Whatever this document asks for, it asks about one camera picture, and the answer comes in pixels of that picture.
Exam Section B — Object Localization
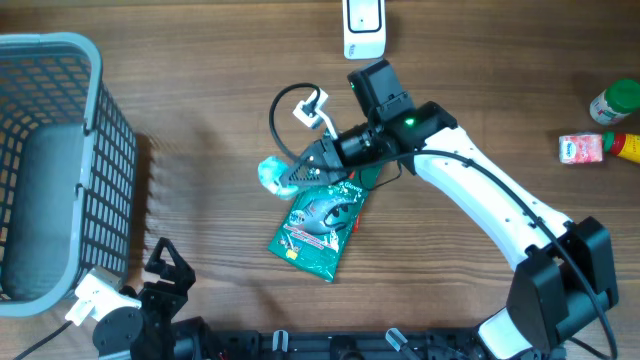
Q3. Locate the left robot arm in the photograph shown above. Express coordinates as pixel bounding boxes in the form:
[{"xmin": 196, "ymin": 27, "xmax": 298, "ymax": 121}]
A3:
[{"xmin": 92, "ymin": 237, "xmax": 228, "ymax": 360}]

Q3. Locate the green cap sauce bottle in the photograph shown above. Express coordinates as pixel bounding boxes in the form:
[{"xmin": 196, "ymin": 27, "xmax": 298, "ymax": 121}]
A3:
[{"xmin": 602, "ymin": 132, "xmax": 640, "ymax": 163}]

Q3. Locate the black left camera cable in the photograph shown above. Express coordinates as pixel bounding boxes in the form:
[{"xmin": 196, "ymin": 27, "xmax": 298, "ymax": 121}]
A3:
[{"xmin": 12, "ymin": 319, "xmax": 74, "ymax": 360}]

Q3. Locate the red stick sachet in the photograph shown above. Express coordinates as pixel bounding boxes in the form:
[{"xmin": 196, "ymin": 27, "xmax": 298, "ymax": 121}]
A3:
[{"xmin": 352, "ymin": 214, "xmax": 360, "ymax": 233}]

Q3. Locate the light green tissue packet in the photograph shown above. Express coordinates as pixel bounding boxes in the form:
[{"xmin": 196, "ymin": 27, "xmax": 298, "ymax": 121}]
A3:
[{"xmin": 257, "ymin": 156, "xmax": 300, "ymax": 200}]

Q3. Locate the black camera cable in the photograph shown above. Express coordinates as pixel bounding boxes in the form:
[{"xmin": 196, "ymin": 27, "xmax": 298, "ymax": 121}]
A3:
[
  {"xmin": 12, "ymin": 319, "xmax": 74, "ymax": 360},
  {"xmin": 268, "ymin": 82, "xmax": 619, "ymax": 359}
]

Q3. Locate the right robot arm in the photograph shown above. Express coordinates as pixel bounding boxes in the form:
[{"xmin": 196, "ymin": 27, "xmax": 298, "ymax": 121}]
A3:
[{"xmin": 279, "ymin": 59, "xmax": 619, "ymax": 359}]

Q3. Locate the grey plastic mesh basket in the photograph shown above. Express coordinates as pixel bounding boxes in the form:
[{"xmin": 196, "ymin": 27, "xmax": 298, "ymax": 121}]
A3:
[{"xmin": 1, "ymin": 32, "xmax": 138, "ymax": 318}]

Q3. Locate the green 3M gloves package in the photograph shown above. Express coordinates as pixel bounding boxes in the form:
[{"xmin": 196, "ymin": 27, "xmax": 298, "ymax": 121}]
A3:
[{"xmin": 268, "ymin": 167, "xmax": 381, "ymax": 282}]

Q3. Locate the black right camera cable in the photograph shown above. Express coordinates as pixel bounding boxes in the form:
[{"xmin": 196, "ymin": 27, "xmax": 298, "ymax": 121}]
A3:
[{"xmin": 268, "ymin": 82, "xmax": 619, "ymax": 359}]

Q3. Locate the green lid white jar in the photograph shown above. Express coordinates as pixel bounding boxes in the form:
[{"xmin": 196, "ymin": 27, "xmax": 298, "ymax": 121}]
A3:
[{"xmin": 589, "ymin": 79, "xmax": 639, "ymax": 126}]

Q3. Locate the white barcode scanner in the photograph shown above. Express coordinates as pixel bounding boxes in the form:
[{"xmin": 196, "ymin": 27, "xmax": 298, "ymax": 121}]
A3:
[{"xmin": 342, "ymin": 0, "xmax": 387, "ymax": 60}]

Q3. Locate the red square snack packet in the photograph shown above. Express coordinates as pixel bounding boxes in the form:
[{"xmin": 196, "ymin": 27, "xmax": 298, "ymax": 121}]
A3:
[{"xmin": 559, "ymin": 133, "xmax": 603, "ymax": 164}]

